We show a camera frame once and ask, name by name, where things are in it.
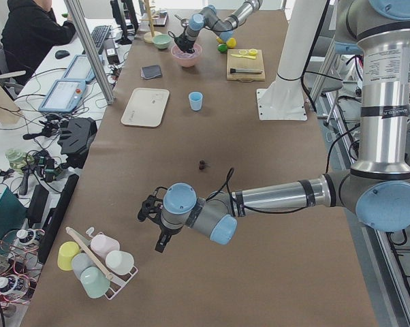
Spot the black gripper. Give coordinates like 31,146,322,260
176,35,195,54
155,223,182,252

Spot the pink bowl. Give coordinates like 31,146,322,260
170,43,202,67

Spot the pink cup on rack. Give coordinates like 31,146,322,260
90,234,120,259

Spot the aluminium frame post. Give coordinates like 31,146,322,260
64,0,114,105

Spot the teach pendant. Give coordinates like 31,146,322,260
63,54,95,83
38,78,86,113

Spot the lemon slice lower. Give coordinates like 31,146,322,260
248,48,258,56

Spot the white wire cup rack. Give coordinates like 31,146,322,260
65,227,139,300

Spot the cream rabbit tray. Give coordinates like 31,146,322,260
121,88,170,127

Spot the mint cup on rack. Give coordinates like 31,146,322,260
80,266,110,298

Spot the wooden cutting board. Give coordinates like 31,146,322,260
226,49,266,81

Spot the yellow plastic knife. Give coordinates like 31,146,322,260
230,53,257,60

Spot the white cup on rack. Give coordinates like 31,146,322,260
105,250,135,275

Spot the green lime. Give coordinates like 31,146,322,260
217,44,227,53

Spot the black keyboard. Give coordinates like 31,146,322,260
91,25,111,55

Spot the grey folded cloth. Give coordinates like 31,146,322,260
140,65,163,80

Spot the grey cup on rack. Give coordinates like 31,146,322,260
72,252,95,280

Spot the wooden stand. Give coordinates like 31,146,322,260
142,0,161,44

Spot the teach pendant far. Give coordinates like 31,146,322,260
63,54,95,83

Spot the green ceramic bowl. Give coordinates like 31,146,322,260
153,34,172,50

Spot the teach pendant near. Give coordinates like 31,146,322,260
38,78,86,113

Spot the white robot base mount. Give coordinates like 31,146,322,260
257,0,329,121

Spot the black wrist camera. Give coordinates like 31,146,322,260
138,195,163,225

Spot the seated person in black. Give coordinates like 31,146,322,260
1,0,76,77

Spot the light blue plastic cup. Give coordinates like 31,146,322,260
188,91,203,111

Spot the yellow lemon lower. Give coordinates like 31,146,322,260
226,37,237,49

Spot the yellow cup on rack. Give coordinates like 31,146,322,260
57,241,80,271

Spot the steel muddler black tip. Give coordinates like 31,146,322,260
230,68,263,74

